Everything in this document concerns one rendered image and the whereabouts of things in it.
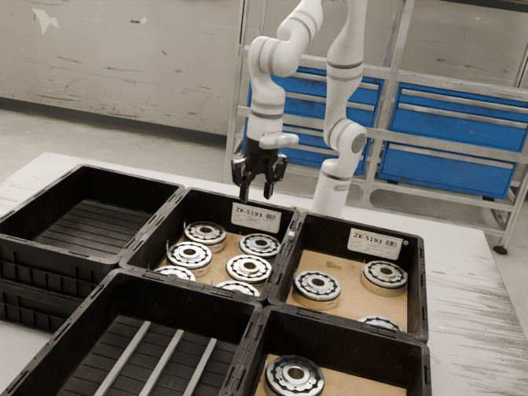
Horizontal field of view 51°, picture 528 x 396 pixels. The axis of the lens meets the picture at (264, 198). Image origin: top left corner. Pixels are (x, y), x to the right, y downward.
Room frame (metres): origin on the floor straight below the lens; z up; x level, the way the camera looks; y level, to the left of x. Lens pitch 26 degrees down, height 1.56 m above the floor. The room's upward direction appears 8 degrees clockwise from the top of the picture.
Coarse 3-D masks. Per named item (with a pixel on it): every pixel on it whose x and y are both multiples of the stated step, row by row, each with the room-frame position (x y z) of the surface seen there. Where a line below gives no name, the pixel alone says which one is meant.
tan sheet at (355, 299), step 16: (304, 256) 1.17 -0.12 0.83; (320, 256) 1.18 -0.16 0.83; (336, 272) 1.12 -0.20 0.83; (352, 272) 1.13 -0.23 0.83; (352, 288) 1.06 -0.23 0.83; (352, 304) 1.00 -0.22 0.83; (368, 304) 1.01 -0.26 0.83; (384, 304) 1.02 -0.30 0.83; (400, 304) 1.03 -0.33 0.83; (400, 320) 0.97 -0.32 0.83
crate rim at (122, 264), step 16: (208, 192) 1.25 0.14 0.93; (288, 208) 1.23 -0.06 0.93; (160, 224) 1.07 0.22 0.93; (144, 240) 0.99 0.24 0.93; (288, 240) 1.07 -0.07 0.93; (128, 256) 0.92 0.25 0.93; (144, 272) 0.88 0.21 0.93; (272, 272) 0.94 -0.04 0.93; (208, 288) 0.85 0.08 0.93; (224, 288) 0.86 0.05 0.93
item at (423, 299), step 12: (300, 216) 1.19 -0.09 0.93; (312, 216) 1.21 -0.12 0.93; (324, 216) 1.21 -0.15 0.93; (300, 228) 1.13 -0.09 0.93; (372, 228) 1.18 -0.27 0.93; (384, 228) 1.19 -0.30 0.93; (420, 240) 1.15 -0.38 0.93; (288, 252) 1.02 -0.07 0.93; (420, 252) 1.12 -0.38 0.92; (420, 264) 1.05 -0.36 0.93; (276, 276) 0.93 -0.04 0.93; (420, 276) 1.00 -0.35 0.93; (276, 288) 0.88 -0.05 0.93; (420, 288) 0.95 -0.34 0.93; (420, 300) 0.91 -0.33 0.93; (312, 312) 0.83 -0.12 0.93; (420, 312) 0.87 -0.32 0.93; (360, 324) 0.81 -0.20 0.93; (372, 324) 0.81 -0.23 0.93; (420, 324) 0.83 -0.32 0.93; (408, 336) 0.79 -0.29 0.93; (420, 336) 0.80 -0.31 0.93
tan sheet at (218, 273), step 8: (232, 240) 1.20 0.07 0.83; (224, 248) 1.16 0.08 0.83; (232, 248) 1.17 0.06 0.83; (216, 256) 1.12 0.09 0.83; (224, 256) 1.13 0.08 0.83; (232, 256) 1.13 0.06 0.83; (216, 264) 1.09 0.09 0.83; (224, 264) 1.09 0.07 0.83; (208, 272) 1.05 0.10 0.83; (216, 272) 1.06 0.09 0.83; (224, 272) 1.06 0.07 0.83; (200, 280) 1.02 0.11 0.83; (208, 280) 1.02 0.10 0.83; (216, 280) 1.02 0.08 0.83; (224, 280) 1.03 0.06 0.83
